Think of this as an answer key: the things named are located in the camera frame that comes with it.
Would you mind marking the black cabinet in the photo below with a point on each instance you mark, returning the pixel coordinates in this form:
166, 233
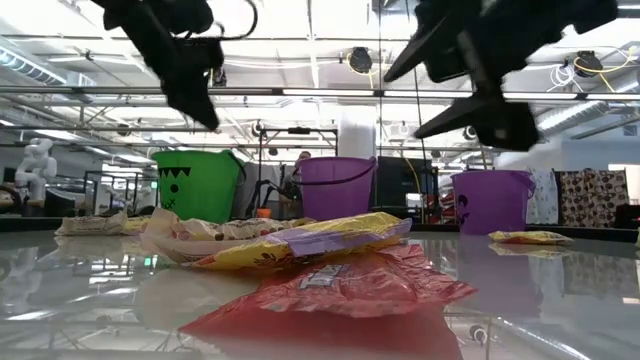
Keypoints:
400, 180

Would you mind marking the green halloween bucket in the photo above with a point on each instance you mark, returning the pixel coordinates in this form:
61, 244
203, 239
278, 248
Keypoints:
200, 195

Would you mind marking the brown patterned cloth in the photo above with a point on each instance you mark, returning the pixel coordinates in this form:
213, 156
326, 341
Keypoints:
592, 197

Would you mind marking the yellow sour candy pack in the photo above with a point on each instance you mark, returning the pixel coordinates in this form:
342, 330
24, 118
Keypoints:
530, 237
137, 225
320, 240

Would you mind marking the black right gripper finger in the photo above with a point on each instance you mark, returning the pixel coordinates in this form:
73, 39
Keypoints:
430, 47
500, 122

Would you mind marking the purple plastic bucket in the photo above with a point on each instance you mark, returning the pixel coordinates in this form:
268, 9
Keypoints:
335, 195

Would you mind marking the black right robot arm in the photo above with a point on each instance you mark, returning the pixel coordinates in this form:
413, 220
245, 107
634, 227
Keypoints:
597, 15

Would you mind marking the red candy pack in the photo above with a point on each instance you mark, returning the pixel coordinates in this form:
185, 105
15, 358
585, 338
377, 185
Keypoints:
350, 290

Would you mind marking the person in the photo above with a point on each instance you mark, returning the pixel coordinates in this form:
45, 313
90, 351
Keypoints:
304, 156

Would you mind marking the white patterned cloth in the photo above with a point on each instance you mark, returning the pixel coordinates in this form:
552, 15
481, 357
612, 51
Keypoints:
545, 197

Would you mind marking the purple bucket with face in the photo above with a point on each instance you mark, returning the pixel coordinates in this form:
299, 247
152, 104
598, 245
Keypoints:
495, 205

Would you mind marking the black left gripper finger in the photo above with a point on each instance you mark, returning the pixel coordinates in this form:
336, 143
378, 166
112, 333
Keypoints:
195, 100

